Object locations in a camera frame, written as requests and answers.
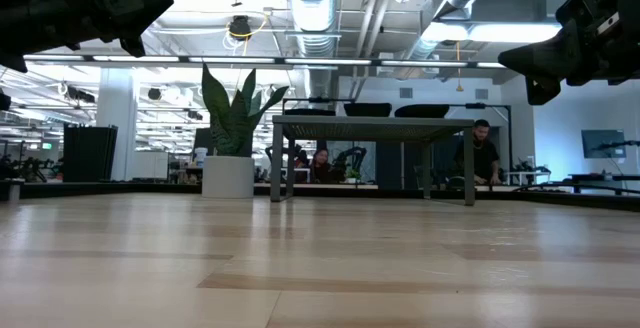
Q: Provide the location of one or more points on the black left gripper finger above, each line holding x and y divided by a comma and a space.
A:
135, 8

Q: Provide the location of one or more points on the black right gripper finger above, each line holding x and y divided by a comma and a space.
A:
545, 55

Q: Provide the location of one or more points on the black square mini plate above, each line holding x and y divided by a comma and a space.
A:
367, 110

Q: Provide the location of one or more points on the black teardrop mini plate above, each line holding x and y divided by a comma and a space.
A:
310, 112

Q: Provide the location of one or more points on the black background robot arm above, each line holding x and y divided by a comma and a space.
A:
352, 157
617, 144

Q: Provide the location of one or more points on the linear ceiling light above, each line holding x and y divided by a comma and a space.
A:
327, 61
50, 57
230, 60
425, 63
145, 59
490, 65

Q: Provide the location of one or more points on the small black ceiling device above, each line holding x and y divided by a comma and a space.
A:
154, 93

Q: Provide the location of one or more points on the person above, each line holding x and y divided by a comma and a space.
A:
320, 165
479, 153

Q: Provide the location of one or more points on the white background rack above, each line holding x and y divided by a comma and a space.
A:
530, 173

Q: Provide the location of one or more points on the white building column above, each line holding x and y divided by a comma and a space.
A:
116, 128

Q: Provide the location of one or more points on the dark background monitor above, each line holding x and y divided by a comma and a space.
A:
198, 138

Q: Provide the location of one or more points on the black cabinet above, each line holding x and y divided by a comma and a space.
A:
90, 153

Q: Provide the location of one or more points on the white container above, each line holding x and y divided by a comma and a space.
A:
199, 155

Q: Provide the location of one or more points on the grey perforated metal shelf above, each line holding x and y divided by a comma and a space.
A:
370, 128

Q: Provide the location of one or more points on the snake plant in white pot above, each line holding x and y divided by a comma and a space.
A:
227, 175

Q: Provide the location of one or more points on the small green background plant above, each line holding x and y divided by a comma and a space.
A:
352, 173

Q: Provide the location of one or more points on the grey wall vent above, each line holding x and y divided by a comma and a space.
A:
481, 93
406, 92

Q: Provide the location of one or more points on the black background gantry frame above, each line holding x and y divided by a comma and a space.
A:
475, 105

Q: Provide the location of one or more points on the wall monitor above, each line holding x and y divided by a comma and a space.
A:
602, 143

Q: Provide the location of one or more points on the small grey post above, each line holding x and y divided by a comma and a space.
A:
15, 189

